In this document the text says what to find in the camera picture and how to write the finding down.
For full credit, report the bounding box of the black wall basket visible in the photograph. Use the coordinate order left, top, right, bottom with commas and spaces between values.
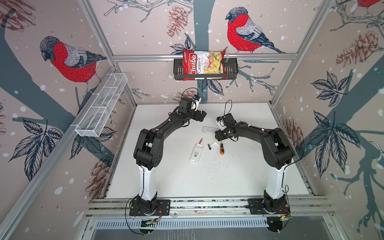
174, 58, 239, 81

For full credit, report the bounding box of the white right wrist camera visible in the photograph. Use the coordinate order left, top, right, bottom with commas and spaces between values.
216, 117, 226, 129

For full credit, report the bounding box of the aluminium mounting rail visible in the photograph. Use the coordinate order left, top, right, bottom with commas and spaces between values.
85, 195, 335, 219

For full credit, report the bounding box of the orange black screwdriver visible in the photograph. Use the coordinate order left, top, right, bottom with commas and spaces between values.
220, 141, 225, 155

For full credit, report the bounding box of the white battery cover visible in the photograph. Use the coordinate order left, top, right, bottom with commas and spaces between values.
210, 142, 220, 150

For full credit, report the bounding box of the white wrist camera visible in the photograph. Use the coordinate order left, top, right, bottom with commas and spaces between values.
216, 117, 226, 129
191, 95, 202, 112

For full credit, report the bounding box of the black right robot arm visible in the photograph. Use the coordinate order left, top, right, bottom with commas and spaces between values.
215, 113, 294, 213

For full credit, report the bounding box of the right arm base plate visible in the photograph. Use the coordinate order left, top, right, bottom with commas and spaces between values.
247, 196, 291, 215

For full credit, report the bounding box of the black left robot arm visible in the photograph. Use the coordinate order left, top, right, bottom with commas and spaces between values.
134, 95, 207, 213

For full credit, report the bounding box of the grey-faced white remote control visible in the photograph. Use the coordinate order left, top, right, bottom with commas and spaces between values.
202, 126, 220, 135

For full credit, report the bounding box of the white wire mesh basket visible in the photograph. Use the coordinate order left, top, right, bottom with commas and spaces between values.
75, 73, 128, 138

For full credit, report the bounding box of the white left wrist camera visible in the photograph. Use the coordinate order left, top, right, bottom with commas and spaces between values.
191, 95, 202, 112

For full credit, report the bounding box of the red cassava chips bag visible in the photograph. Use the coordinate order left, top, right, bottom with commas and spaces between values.
183, 50, 227, 75

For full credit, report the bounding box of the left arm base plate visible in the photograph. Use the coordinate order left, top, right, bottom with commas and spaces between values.
129, 196, 171, 217

